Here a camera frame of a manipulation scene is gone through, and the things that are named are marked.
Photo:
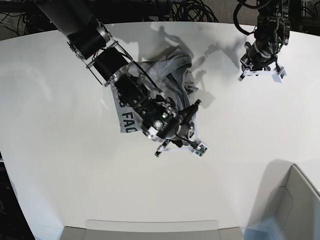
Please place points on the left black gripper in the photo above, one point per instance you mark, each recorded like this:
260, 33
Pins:
256, 59

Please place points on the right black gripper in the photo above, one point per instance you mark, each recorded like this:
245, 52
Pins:
186, 128

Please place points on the grey T-shirt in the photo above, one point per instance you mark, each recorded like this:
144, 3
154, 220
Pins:
170, 72

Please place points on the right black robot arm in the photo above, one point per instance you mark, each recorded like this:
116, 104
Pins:
158, 93

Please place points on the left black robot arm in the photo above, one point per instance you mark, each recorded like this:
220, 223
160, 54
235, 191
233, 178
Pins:
271, 33

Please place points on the grey tray at front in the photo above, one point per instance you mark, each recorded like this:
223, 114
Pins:
126, 230

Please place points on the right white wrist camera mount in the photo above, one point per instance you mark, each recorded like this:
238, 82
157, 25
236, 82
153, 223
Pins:
168, 146

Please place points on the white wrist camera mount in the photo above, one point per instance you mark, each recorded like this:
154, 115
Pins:
277, 75
168, 146

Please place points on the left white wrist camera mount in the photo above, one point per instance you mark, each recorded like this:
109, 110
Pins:
277, 75

